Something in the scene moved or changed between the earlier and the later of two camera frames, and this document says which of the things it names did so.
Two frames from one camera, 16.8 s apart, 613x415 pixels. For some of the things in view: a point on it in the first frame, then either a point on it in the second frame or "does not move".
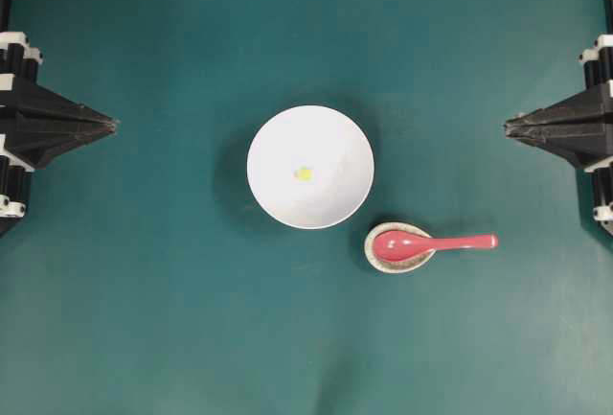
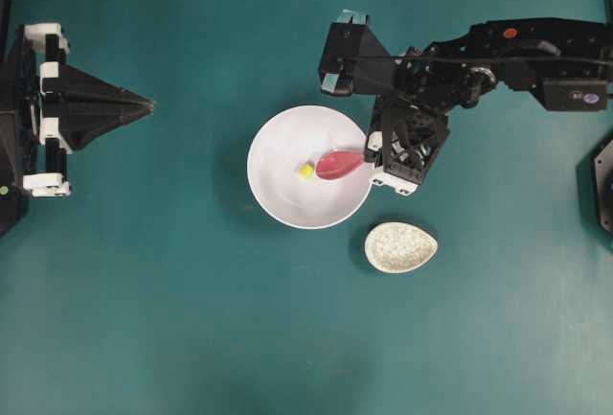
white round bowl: (323, 139) does not move
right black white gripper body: (598, 74) to (402, 142)
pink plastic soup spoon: (406, 245) to (337, 164)
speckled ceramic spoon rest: (392, 265) does not move
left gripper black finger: (46, 108) to (80, 90)
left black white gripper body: (17, 58) to (50, 48)
